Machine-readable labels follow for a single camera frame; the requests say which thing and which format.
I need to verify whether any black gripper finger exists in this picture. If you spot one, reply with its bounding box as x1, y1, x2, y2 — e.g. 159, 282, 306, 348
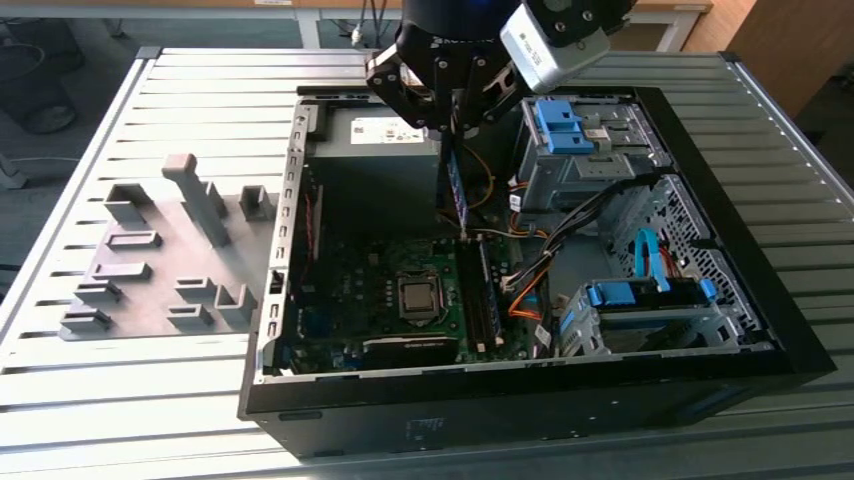
363, 43, 447, 133
459, 55, 529, 141

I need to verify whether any black RAM slot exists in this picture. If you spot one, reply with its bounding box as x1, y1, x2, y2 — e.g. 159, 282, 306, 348
458, 232, 487, 352

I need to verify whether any blue plastic drive latch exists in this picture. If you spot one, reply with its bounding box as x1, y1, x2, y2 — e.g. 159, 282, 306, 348
533, 99, 596, 156

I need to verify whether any grey power supply unit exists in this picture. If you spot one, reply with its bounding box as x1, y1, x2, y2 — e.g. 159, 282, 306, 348
307, 107, 443, 226

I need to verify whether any grey metal drive cage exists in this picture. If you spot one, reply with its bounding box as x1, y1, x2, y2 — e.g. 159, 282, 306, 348
517, 97, 673, 214

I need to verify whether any light wooden panel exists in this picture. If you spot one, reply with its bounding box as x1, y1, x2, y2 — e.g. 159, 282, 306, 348
684, 0, 760, 54

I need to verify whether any silver CPU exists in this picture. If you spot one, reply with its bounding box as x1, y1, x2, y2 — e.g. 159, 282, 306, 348
403, 283, 439, 317

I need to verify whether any grey parts rack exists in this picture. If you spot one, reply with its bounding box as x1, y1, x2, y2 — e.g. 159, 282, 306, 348
58, 153, 282, 342

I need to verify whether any green motherboard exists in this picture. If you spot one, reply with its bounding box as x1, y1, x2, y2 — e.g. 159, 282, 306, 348
286, 232, 535, 375

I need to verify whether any hard disk in blue carrier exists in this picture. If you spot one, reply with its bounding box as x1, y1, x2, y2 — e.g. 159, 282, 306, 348
585, 278, 720, 309

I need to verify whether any CPU socket with metal cover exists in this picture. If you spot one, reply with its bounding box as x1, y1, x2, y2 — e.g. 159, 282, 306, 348
394, 272, 449, 329

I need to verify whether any dark wooden cabinet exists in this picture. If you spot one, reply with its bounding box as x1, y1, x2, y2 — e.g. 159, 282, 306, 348
726, 0, 854, 119

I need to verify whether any black graphics card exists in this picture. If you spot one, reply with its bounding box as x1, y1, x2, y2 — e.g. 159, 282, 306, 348
362, 333, 462, 369

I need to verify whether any black wheeled cart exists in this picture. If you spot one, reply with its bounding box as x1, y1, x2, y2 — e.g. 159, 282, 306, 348
0, 17, 86, 135

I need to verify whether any grey metal disk bay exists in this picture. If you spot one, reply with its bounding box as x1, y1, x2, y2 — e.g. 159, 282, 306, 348
557, 277, 776, 357

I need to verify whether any grey floor stand base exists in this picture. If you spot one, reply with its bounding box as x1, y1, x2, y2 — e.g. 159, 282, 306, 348
0, 152, 32, 191

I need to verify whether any black PC case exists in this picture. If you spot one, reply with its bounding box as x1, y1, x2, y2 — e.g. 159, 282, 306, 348
238, 84, 838, 460

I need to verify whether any black hanging cable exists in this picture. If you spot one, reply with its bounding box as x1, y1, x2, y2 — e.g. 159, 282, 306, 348
350, 0, 393, 47

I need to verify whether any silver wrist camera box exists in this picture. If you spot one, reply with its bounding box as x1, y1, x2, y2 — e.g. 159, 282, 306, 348
498, 0, 634, 95

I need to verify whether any thin orange wire loop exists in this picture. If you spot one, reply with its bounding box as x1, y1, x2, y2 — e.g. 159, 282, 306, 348
463, 147, 497, 215

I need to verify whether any coloured power wire bundle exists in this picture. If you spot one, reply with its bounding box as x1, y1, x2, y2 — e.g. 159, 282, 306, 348
477, 227, 553, 242

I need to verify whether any black wire bundle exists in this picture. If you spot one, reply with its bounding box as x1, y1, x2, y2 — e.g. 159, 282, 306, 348
503, 172, 669, 294

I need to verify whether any blue SATA wire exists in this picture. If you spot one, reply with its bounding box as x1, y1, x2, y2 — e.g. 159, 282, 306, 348
633, 227, 673, 294

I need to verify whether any orange flat wire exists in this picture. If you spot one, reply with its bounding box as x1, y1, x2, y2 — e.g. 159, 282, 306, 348
509, 264, 556, 321

